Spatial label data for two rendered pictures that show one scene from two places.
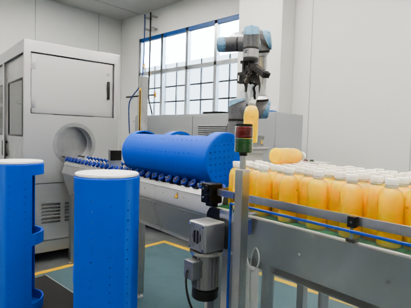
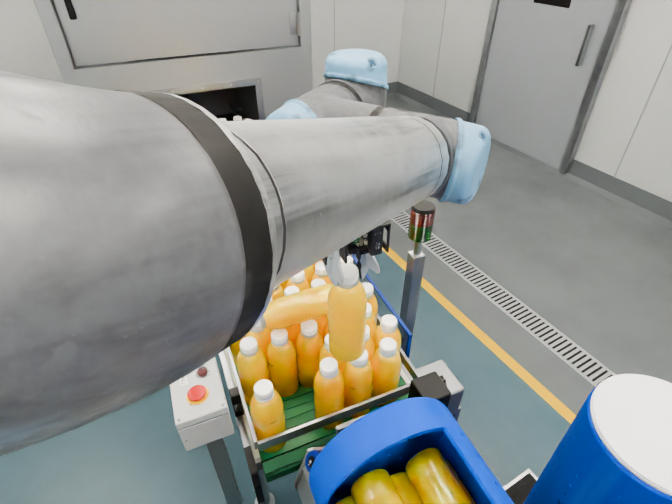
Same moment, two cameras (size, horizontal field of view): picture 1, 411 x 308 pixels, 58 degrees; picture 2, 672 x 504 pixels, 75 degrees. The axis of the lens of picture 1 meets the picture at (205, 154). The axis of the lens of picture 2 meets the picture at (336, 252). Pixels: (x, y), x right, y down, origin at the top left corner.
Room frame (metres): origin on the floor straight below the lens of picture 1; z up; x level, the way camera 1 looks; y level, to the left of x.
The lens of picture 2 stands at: (2.29, -0.07, 1.86)
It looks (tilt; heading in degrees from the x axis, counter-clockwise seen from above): 38 degrees down; 197
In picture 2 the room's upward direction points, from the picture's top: straight up
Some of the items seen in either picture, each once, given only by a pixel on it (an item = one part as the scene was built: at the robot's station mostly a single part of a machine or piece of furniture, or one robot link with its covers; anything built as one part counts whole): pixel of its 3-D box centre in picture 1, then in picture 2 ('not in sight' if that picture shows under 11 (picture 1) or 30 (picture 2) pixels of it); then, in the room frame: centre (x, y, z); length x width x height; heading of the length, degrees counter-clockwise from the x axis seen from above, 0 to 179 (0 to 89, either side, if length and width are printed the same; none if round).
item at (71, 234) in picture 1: (72, 229); not in sight; (3.32, 1.20, 0.31); 0.06 x 0.06 x 0.63; 40
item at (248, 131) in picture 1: (243, 132); (422, 215); (1.29, -0.13, 1.23); 0.06 x 0.06 x 0.04
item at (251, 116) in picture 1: (251, 123); (347, 315); (1.75, -0.21, 1.28); 0.07 x 0.07 x 0.19
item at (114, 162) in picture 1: (115, 159); not in sight; (2.83, 0.70, 1.00); 0.10 x 0.04 x 0.15; 130
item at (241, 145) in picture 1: (243, 145); (420, 228); (1.29, -0.13, 1.18); 0.06 x 0.06 x 0.05
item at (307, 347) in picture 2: not in sight; (310, 354); (1.64, -0.33, 0.99); 0.07 x 0.07 x 0.19
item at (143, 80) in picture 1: (141, 175); not in sight; (3.17, 0.55, 0.85); 0.06 x 0.06 x 1.70; 40
